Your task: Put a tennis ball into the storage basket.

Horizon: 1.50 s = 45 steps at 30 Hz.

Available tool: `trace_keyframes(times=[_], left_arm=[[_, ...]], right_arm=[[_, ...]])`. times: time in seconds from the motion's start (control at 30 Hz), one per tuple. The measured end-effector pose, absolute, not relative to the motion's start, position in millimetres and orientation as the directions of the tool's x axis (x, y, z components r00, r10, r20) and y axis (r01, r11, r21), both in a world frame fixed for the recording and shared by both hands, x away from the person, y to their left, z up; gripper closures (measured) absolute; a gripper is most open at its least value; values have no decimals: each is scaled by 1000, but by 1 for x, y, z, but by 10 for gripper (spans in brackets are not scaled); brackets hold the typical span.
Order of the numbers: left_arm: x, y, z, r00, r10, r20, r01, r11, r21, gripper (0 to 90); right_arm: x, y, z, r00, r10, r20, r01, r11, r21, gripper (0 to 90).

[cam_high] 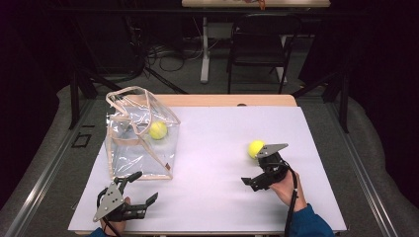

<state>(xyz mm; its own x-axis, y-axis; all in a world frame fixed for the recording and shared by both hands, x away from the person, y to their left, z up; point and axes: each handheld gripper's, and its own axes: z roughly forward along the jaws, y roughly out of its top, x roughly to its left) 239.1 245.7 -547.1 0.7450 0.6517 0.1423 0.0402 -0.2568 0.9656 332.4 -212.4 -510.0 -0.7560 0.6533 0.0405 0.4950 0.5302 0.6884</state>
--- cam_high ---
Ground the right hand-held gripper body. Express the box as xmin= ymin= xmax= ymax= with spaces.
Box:
xmin=256 ymin=142 xmax=292 ymax=190

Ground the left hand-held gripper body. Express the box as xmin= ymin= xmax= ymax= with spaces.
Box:
xmin=92 ymin=181 xmax=148 ymax=222

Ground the clear plastic tote bag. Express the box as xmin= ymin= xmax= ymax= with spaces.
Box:
xmin=104 ymin=86 xmax=182 ymax=182

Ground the yellow tennis ball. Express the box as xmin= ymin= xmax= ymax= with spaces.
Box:
xmin=148 ymin=120 xmax=169 ymax=141
xmin=247 ymin=139 xmax=267 ymax=160

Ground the person's right hand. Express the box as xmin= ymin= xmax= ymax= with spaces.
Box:
xmin=269 ymin=169 xmax=308 ymax=213

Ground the person's left hand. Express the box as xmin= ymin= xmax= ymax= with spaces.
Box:
xmin=100 ymin=197 xmax=132 ymax=236

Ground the white table mat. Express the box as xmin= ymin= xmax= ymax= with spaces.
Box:
xmin=67 ymin=106 xmax=348 ymax=233

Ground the black metal stand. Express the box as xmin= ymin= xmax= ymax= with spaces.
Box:
xmin=67 ymin=62 xmax=115 ymax=130
xmin=291 ymin=68 xmax=351 ymax=134

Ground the black folding chair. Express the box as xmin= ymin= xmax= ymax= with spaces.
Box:
xmin=225 ymin=13 xmax=302 ymax=96

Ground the wooden desk with white legs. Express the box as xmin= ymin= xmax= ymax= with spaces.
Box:
xmin=181 ymin=0 xmax=331 ymax=84

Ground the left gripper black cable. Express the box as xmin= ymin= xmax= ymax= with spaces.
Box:
xmin=102 ymin=216 xmax=123 ymax=237

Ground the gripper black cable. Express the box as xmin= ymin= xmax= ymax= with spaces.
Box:
xmin=102 ymin=216 xmax=123 ymax=237
xmin=278 ymin=161 xmax=300 ymax=237

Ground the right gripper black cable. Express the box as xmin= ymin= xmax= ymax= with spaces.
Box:
xmin=278 ymin=161 xmax=300 ymax=237

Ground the aluminium floor rail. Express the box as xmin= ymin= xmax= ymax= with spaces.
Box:
xmin=3 ymin=98 xmax=97 ymax=237
xmin=324 ymin=98 xmax=401 ymax=237

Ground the bundle of floor cables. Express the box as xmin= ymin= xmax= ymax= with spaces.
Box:
xmin=144 ymin=36 xmax=206 ymax=73

